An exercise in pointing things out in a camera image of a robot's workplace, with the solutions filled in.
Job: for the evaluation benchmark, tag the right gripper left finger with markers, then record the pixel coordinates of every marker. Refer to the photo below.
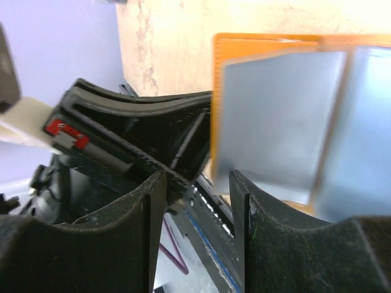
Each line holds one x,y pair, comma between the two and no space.
113,249

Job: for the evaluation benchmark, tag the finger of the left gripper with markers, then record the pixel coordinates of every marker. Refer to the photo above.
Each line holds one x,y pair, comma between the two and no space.
97,119

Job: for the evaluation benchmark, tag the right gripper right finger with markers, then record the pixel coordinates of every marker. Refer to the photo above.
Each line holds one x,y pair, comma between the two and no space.
282,249

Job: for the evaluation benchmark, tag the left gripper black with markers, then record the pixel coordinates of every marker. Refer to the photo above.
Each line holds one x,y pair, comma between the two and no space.
74,185

